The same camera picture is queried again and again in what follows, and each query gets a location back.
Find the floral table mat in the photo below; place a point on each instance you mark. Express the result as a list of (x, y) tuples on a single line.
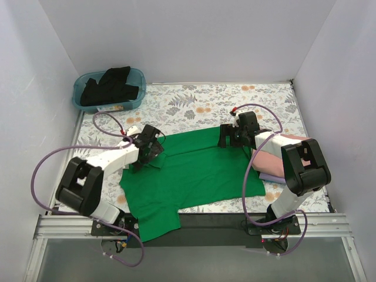
[(183, 108)]

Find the green t shirt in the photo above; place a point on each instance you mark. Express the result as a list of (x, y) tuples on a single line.
[(191, 171)]

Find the aluminium frame rail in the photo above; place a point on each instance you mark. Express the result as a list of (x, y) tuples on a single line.
[(316, 225)]

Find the teal plastic bin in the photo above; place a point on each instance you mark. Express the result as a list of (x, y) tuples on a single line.
[(135, 78)]

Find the folded lilac t shirt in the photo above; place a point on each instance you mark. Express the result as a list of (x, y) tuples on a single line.
[(271, 178)]

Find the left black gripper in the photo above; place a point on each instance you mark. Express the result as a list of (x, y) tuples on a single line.
[(153, 145)]

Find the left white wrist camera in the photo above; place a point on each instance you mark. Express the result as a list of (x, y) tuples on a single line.
[(132, 131)]

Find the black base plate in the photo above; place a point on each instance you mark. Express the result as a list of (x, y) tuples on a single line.
[(227, 230)]

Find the black t shirt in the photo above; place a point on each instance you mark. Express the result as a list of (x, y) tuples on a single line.
[(110, 89)]

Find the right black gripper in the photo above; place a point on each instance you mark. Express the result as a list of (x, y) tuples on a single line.
[(228, 135)]

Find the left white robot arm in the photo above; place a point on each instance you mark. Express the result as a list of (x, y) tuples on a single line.
[(80, 187)]

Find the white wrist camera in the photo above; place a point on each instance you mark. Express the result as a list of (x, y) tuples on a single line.
[(236, 119), (132, 131)]

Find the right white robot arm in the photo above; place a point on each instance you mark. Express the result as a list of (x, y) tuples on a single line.
[(304, 167)]

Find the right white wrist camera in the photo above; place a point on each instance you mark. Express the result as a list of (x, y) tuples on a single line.
[(236, 119)]

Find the folded pink t shirt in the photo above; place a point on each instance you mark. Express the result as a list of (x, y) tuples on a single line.
[(269, 164)]

